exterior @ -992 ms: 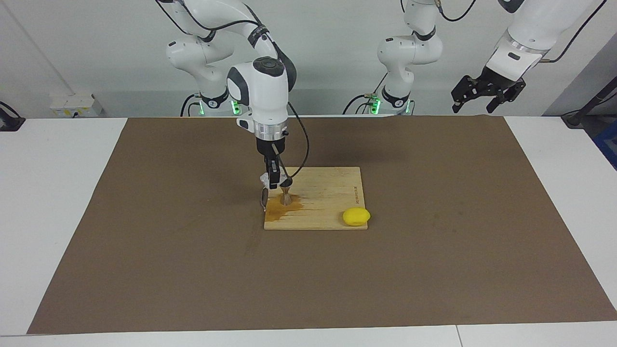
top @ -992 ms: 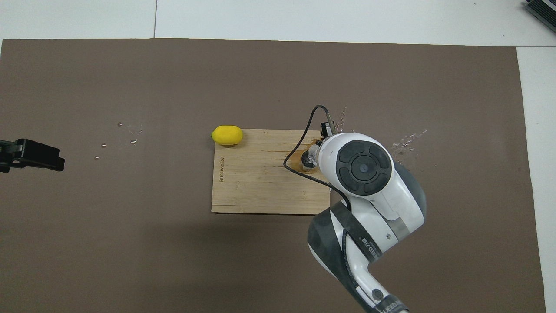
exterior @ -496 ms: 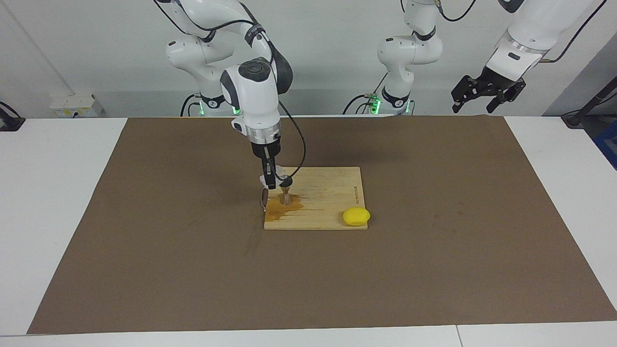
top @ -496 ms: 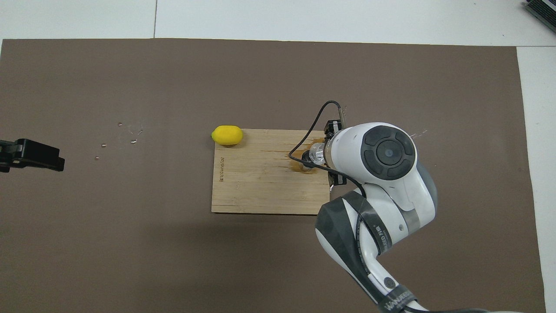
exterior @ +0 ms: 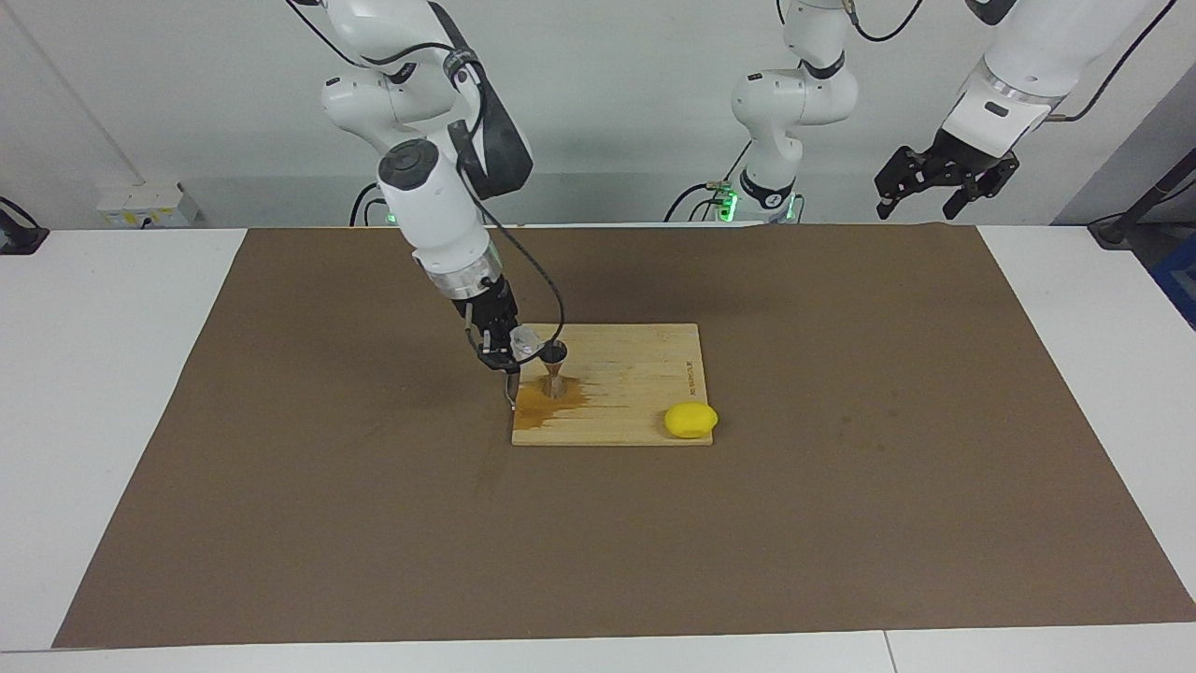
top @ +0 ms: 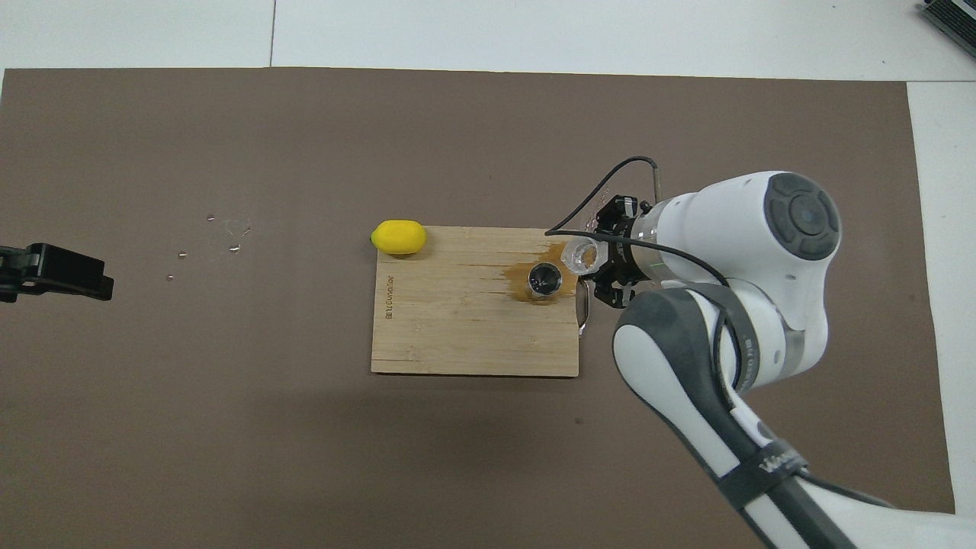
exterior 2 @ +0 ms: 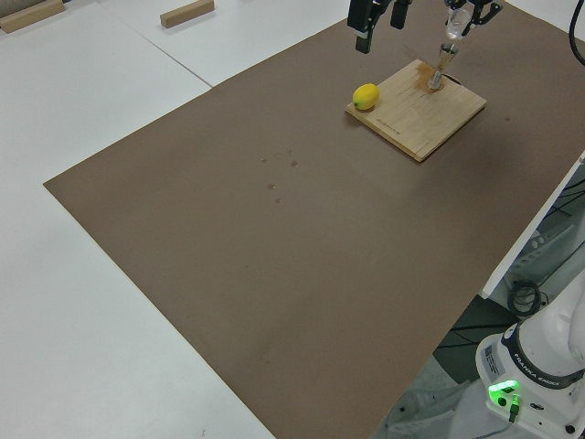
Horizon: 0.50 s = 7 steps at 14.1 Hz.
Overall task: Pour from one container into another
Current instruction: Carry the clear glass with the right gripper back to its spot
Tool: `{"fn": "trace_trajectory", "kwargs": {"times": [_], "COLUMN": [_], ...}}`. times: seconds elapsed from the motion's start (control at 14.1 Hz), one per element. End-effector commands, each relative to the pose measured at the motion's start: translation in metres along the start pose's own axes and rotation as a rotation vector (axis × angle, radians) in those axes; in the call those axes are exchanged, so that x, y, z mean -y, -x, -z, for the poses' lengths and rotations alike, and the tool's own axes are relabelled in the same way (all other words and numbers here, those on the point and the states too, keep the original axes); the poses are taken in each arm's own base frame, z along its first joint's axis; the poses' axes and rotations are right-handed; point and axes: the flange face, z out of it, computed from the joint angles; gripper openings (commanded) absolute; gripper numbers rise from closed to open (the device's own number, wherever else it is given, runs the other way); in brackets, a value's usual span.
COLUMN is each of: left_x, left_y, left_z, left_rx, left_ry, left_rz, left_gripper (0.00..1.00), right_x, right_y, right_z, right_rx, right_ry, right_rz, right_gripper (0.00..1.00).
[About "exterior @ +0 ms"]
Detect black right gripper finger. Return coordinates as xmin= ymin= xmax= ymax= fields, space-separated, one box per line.
xmin=476 ymin=327 xmax=521 ymax=374

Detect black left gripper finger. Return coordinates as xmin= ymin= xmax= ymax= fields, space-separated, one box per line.
xmin=942 ymin=155 xmax=1021 ymax=222
xmin=875 ymin=145 xmax=946 ymax=222

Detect steel double jigger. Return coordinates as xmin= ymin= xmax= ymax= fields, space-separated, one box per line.
xmin=540 ymin=341 xmax=569 ymax=401

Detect bamboo cutting board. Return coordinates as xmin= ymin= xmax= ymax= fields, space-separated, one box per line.
xmin=505 ymin=322 xmax=714 ymax=447

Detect black floor stand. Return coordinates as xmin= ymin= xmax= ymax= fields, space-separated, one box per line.
xmin=1089 ymin=150 xmax=1196 ymax=249

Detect yellow lemon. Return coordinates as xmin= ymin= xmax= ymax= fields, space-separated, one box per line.
xmin=663 ymin=402 xmax=719 ymax=439

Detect brown table mat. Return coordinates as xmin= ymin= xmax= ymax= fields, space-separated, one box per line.
xmin=51 ymin=222 xmax=1196 ymax=649

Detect blue crate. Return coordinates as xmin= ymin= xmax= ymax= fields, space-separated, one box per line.
xmin=1147 ymin=252 xmax=1196 ymax=330

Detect black device on table edge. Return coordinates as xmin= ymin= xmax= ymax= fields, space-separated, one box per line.
xmin=0 ymin=196 xmax=50 ymax=255

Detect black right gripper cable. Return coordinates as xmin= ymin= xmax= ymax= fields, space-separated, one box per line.
xmin=448 ymin=56 xmax=566 ymax=365

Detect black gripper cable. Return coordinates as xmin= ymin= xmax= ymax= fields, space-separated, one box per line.
xmin=448 ymin=56 xmax=566 ymax=365
xmin=841 ymin=0 xmax=1180 ymax=124

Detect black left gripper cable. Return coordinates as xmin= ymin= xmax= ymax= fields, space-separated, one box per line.
xmin=841 ymin=0 xmax=1180 ymax=124

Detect black left arm base cable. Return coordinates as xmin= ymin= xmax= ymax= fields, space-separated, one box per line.
xmin=663 ymin=140 xmax=753 ymax=223

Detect white wall socket box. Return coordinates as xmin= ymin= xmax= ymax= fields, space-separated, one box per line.
xmin=96 ymin=182 xmax=202 ymax=230

